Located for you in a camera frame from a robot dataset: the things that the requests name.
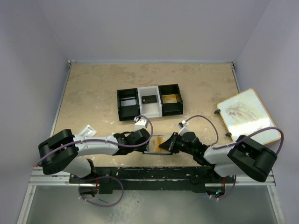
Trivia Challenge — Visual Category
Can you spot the gold VIP card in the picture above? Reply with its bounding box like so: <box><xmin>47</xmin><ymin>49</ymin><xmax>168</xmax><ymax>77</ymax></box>
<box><xmin>149</xmin><ymin>136</ymin><xmax>164</xmax><ymax>152</ymax></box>

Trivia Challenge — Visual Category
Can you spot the black leather card holder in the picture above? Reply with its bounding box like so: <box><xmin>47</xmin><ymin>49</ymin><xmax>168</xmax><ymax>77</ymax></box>
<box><xmin>143</xmin><ymin>135</ymin><xmax>172</xmax><ymax>155</ymax></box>

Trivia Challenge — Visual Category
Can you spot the black and white organizer tray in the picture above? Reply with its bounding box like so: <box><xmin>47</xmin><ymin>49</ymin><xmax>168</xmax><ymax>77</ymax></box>
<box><xmin>117</xmin><ymin>84</ymin><xmax>184</xmax><ymax>121</ymax></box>

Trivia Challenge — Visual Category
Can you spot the clear plastic card sleeve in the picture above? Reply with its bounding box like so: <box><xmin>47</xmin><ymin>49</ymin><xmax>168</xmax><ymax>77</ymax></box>
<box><xmin>78</xmin><ymin>125</ymin><xmax>97</xmax><ymax>138</ymax></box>

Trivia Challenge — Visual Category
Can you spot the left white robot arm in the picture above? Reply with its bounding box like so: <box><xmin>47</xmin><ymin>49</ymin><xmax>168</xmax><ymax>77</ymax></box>
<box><xmin>37</xmin><ymin>128</ymin><xmax>153</xmax><ymax>178</ymax></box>

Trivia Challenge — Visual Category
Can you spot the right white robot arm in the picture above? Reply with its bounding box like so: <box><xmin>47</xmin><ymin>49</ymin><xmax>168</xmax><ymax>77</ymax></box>
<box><xmin>159</xmin><ymin>132</ymin><xmax>278</xmax><ymax>182</ymax></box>

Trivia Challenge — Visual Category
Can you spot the silver credit card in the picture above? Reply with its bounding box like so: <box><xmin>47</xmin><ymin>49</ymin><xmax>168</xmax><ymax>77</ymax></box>
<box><xmin>121</xmin><ymin>98</ymin><xmax>136</xmax><ymax>107</ymax></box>

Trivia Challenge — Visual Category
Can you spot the black credit card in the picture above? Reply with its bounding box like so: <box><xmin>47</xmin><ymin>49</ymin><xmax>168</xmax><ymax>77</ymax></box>
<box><xmin>141</xmin><ymin>95</ymin><xmax>157</xmax><ymax>104</ymax></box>

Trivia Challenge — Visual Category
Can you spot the gold credit card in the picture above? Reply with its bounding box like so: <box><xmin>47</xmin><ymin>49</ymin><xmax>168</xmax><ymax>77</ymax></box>
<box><xmin>162</xmin><ymin>94</ymin><xmax>180</xmax><ymax>104</ymax></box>

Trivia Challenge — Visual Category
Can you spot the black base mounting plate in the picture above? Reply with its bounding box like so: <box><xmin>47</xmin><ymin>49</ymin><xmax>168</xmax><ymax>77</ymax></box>
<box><xmin>70</xmin><ymin>167</ymin><xmax>235</xmax><ymax>195</ymax></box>

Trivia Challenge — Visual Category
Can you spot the white board with wood rim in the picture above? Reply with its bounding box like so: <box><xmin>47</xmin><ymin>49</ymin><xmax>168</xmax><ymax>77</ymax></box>
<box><xmin>217</xmin><ymin>88</ymin><xmax>276</xmax><ymax>141</ymax></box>

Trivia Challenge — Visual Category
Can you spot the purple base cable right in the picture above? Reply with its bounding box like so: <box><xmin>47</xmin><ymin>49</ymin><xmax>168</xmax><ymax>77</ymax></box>
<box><xmin>209</xmin><ymin>174</ymin><xmax>236</xmax><ymax>201</ymax></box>

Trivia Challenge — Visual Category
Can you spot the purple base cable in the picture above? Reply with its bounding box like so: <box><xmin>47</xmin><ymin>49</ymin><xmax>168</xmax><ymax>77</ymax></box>
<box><xmin>78</xmin><ymin>175</ymin><xmax>125</xmax><ymax>207</ymax></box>
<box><xmin>209</xmin><ymin>174</ymin><xmax>236</xmax><ymax>201</ymax></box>

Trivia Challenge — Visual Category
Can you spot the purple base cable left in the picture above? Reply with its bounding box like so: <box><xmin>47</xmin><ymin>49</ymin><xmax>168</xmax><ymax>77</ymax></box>
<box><xmin>78</xmin><ymin>175</ymin><xmax>125</xmax><ymax>207</ymax></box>

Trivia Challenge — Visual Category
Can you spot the aluminium frame rail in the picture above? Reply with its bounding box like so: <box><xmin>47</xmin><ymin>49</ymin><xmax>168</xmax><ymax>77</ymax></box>
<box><xmin>18</xmin><ymin>167</ymin><xmax>285</xmax><ymax>224</ymax></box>

